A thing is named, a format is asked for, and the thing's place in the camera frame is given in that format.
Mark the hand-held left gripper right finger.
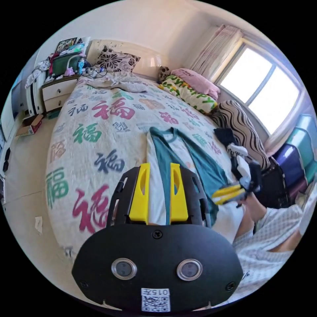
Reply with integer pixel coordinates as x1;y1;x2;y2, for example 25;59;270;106
170;162;189;222

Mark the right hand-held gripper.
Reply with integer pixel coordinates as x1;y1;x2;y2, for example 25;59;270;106
212;177;264;208

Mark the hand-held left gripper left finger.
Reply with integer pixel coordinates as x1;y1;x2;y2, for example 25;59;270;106
128;163;151;221

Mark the white short sleeve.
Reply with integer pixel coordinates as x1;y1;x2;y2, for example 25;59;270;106
146;126;239;244

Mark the person's right forearm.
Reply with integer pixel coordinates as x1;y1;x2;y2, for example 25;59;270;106
244;194;269;223

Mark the pile of clothes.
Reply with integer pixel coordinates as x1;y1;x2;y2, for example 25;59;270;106
214;127;251;183

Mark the person's body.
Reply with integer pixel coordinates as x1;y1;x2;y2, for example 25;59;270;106
232;182;317;304

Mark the bed with printed quilt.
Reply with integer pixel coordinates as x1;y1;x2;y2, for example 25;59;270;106
46;39;248;258

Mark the zebra striped cushion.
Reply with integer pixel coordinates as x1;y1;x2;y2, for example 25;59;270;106
210;100;272;171

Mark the stack of coloured storage boxes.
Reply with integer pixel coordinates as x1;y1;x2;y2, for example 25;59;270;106
272;114;317;206

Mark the rolled quilt with green print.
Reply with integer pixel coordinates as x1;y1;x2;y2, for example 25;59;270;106
158;74;218;114

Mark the window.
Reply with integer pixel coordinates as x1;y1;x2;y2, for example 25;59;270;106
215;42;308;142

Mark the beige crumpled blanket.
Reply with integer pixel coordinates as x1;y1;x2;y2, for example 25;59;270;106
87;75;149;93

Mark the pink folded blanket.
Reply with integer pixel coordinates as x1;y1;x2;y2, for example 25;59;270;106
171;68;221;101

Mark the small dark floral pillow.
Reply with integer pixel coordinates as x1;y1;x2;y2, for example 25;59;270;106
158;65;173;84

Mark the open carton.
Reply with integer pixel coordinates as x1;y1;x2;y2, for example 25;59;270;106
15;114;45;137

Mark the white nightstand with clutter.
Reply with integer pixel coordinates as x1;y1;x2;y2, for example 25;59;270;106
41;37;107;114

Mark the black and white floral pillow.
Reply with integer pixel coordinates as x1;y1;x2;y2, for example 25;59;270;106
95;46;141;74

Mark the pink curtain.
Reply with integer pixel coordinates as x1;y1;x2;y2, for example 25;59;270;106
189;24;244;82

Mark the white cupboard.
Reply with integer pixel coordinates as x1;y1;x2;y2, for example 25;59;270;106
24;63;46;116

